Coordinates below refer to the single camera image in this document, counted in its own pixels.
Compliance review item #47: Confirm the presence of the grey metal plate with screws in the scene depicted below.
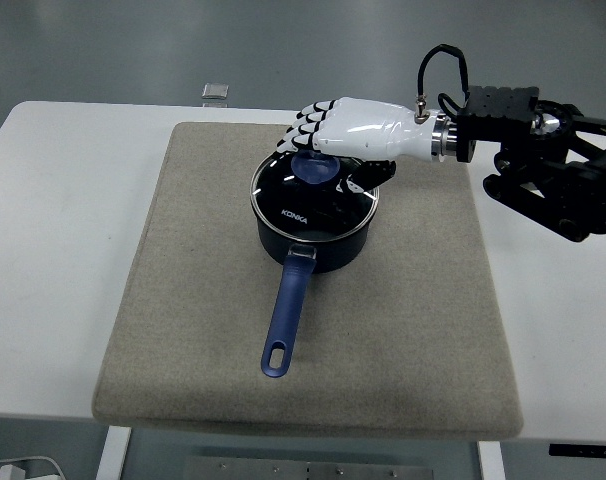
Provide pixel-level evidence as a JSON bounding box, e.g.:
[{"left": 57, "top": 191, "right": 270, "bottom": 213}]
[{"left": 182, "top": 455, "right": 436, "bottom": 480}]

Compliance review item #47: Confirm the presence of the glass pot lid blue knob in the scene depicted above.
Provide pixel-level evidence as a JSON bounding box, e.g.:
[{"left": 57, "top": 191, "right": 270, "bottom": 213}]
[{"left": 249, "top": 149, "right": 382, "bottom": 240}]

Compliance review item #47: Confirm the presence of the black bar under table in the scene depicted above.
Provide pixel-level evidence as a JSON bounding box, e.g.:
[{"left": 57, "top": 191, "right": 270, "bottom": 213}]
[{"left": 548, "top": 443, "right": 606, "bottom": 458}]

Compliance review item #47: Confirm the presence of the white cable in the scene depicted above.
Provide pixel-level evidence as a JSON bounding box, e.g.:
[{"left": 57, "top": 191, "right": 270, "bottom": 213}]
[{"left": 0, "top": 454, "right": 67, "bottom": 480}]

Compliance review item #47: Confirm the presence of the beige fabric mat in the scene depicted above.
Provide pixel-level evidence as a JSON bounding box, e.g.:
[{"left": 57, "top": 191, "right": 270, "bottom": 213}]
[{"left": 90, "top": 121, "right": 525, "bottom": 441}]

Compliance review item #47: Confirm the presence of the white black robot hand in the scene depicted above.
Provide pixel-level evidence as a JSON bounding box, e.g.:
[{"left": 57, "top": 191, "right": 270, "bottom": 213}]
[{"left": 275, "top": 96, "right": 442, "bottom": 196}]

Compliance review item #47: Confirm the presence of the white table leg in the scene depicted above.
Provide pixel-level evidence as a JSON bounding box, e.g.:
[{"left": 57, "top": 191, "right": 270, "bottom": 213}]
[
  {"left": 93, "top": 426, "right": 133, "bottom": 480},
  {"left": 476, "top": 441, "right": 508, "bottom": 480}
]

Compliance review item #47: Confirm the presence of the dark pot with blue handle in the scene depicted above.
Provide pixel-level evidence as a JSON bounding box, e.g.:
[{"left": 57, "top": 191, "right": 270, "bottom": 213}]
[{"left": 255, "top": 199, "right": 372, "bottom": 379}]

